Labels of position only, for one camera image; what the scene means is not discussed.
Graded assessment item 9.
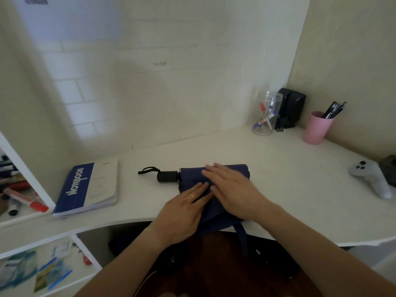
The person's right forearm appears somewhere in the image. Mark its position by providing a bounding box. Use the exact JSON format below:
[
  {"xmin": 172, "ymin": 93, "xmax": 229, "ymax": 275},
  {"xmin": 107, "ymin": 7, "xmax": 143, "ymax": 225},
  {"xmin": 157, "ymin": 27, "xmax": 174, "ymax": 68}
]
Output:
[{"xmin": 257, "ymin": 203, "xmax": 396, "ymax": 297}]

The black stapler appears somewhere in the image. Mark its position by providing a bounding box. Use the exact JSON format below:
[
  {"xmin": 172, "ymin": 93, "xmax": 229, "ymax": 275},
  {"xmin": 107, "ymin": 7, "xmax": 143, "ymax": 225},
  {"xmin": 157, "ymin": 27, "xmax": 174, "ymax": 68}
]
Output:
[{"xmin": 276, "ymin": 88, "xmax": 307, "ymax": 129}]

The clear plastic cup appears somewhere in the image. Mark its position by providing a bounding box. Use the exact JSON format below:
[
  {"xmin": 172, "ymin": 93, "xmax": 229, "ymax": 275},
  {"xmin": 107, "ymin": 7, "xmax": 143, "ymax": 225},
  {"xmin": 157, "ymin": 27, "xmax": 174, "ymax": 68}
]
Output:
[{"xmin": 252, "ymin": 91, "xmax": 283, "ymax": 136}]

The white game controller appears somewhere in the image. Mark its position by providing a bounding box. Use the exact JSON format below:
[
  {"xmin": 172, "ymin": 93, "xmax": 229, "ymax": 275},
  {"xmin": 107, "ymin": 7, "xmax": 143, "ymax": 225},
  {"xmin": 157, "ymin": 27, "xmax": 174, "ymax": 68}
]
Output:
[{"xmin": 348, "ymin": 161, "xmax": 394, "ymax": 200}]

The navy folding umbrella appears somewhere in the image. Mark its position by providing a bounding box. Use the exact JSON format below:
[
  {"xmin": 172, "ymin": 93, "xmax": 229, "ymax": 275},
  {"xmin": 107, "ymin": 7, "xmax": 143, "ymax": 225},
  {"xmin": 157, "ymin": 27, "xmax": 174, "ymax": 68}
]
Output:
[{"xmin": 138, "ymin": 164, "xmax": 251, "ymax": 255}]

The person's right hand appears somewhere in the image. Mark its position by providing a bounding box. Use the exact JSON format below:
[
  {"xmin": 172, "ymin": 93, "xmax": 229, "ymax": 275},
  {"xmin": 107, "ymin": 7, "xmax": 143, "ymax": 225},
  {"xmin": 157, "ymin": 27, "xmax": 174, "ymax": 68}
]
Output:
[{"xmin": 201, "ymin": 163, "xmax": 273, "ymax": 222}]

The red capped marker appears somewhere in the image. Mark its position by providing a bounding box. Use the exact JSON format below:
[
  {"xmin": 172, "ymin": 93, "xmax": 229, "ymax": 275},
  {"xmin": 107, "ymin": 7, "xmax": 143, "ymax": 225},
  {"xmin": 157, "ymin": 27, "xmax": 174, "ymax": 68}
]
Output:
[{"xmin": 260, "ymin": 103, "xmax": 273, "ymax": 130}]

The bunch of dark pens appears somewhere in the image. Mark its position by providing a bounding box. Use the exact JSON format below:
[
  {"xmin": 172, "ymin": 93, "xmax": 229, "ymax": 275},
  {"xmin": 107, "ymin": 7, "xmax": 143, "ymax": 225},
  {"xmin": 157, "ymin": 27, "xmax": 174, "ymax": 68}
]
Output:
[{"xmin": 321, "ymin": 101, "xmax": 347, "ymax": 120}]

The dark box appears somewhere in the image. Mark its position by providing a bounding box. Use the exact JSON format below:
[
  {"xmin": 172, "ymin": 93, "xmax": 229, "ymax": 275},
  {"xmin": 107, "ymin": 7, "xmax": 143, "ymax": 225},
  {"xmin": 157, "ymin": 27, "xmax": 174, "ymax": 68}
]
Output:
[{"xmin": 379, "ymin": 155, "xmax": 396, "ymax": 188}]

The white shelf unit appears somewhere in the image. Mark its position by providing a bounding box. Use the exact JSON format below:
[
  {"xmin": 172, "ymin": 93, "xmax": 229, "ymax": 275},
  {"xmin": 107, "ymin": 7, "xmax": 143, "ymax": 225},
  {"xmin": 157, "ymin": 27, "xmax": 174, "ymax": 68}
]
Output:
[{"xmin": 0, "ymin": 130, "xmax": 103, "ymax": 297}]

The pink cup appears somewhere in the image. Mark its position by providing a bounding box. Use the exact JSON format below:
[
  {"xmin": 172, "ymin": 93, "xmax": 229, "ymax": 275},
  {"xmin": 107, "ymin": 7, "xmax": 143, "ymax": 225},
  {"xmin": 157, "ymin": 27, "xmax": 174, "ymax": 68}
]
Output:
[{"xmin": 302, "ymin": 111, "xmax": 335, "ymax": 145}]

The pile of printed packets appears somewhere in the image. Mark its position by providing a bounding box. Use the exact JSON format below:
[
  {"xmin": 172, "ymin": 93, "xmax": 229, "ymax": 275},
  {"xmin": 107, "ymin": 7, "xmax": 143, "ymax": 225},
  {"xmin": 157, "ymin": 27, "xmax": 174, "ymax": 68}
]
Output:
[{"xmin": 0, "ymin": 239, "xmax": 93, "ymax": 292}]

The red and white marker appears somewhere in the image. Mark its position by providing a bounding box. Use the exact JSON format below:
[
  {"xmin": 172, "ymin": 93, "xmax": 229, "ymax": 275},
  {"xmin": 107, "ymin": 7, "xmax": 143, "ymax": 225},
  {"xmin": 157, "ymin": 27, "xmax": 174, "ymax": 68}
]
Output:
[{"xmin": 3, "ymin": 188, "xmax": 49, "ymax": 213}]

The row of assorted markers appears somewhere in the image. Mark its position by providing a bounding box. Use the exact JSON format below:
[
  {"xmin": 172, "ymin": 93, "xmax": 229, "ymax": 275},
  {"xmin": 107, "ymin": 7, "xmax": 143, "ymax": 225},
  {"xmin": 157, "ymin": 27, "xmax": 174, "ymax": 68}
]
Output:
[{"xmin": 0, "ymin": 155, "xmax": 28, "ymax": 195}]

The blue and white notebook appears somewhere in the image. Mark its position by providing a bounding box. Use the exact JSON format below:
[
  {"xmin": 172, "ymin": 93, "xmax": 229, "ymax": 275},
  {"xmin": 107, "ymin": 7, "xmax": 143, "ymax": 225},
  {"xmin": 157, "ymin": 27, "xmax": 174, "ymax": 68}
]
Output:
[{"xmin": 53, "ymin": 158, "xmax": 119, "ymax": 217}]

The person's left hand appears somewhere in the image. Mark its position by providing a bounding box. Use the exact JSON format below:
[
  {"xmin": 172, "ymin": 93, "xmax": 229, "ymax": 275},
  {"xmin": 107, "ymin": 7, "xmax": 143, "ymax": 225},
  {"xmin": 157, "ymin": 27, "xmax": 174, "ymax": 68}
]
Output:
[{"xmin": 150, "ymin": 182, "xmax": 215, "ymax": 248}]

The person's left forearm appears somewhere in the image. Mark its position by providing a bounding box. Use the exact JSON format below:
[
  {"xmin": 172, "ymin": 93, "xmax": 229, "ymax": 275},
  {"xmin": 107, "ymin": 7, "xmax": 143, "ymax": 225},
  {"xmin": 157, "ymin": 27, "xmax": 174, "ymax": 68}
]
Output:
[{"xmin": 74, "ymin": 226, "xmax": 169, "ymax": 297}]

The blue and white marker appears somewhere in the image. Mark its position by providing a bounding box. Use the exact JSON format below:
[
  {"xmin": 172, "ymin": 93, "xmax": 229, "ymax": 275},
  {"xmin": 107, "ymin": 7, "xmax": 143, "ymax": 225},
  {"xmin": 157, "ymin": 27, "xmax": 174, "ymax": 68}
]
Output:
[{"xmin": 253, "ymin": 110, "xmax": 278, "ymax": 130}]

